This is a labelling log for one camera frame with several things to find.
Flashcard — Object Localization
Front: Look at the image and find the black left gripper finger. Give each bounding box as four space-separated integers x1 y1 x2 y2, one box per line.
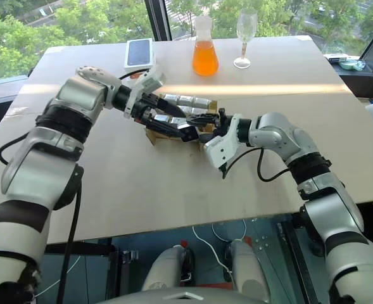
146 119 200 143
156 96 186 118

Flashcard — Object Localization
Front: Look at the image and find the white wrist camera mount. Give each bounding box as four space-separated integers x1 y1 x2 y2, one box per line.
203 114 241 180
123 69 167 120

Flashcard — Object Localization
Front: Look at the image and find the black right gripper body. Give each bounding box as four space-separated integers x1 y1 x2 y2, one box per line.
213 107 236 139

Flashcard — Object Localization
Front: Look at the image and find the clear wine glass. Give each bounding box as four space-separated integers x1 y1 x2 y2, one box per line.
232 8 258 70

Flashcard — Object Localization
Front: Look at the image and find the white smartphone box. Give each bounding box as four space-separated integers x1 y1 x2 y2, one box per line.
123 37 157 71

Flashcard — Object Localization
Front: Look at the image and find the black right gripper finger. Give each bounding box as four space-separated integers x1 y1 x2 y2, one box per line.
185 113 221 125
199 131 219 143

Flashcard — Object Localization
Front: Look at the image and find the grey metal table frame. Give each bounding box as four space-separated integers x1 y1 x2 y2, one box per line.
252 218 320 304

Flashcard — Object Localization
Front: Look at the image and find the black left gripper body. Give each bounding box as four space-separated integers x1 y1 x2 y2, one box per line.
131 93 161 127

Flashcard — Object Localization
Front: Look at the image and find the glass flask with orange liquid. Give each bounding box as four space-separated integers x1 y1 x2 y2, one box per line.
191 15 220 77

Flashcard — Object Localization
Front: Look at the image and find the grey robot torso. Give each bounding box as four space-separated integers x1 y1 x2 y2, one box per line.
102 286 269 304

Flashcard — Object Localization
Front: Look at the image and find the dark window frame post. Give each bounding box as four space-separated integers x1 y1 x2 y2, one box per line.
144 0 174 42

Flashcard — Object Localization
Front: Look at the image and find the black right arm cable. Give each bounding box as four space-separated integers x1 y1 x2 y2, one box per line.
220 146 294 183

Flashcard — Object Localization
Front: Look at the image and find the white floor cable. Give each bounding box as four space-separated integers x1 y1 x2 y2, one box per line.
191 218 248 277

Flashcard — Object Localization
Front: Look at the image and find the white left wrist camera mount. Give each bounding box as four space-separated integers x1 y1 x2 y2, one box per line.
123 69 167 120

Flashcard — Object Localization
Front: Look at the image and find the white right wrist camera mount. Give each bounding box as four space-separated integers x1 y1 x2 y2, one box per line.
203 114 241 180

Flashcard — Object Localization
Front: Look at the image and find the grey rounded robot leg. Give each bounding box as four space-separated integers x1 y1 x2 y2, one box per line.
224 239 271 301
141 246 196 292

